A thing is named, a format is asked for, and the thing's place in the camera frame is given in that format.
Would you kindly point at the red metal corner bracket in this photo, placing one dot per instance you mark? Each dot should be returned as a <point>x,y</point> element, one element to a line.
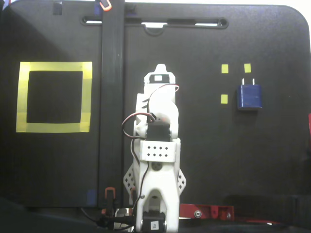
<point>192,211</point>

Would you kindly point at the red screw clamp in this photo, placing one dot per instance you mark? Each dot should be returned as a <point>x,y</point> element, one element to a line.
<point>222,212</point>

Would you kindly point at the orange black spring clamp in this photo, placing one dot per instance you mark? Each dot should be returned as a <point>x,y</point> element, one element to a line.
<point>110,196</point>
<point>105,6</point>
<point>133,194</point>

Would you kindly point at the white fixed gripper jaw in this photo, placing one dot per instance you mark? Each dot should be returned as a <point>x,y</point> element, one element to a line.
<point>163,68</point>

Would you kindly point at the black table strip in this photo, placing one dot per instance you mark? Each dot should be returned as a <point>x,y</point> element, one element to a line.
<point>113,97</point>

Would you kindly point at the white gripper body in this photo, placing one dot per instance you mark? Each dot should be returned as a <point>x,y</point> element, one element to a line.
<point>159,78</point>

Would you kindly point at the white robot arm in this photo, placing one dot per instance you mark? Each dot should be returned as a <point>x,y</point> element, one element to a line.
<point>158,179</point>

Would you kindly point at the blue tape piece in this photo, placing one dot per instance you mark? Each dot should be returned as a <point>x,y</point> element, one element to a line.
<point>91,197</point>

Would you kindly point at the yellow tape square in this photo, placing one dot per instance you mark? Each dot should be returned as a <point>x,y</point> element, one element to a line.
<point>56,66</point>

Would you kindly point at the blue white USB charger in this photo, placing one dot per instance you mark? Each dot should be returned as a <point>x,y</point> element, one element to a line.
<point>250,97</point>

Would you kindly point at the small yellow tape marker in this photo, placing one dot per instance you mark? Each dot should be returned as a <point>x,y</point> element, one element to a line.
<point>225,68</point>
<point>224,99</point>
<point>247,68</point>

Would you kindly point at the white moving gripper jaw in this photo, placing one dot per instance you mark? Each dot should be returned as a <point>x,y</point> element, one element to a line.
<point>158,69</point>

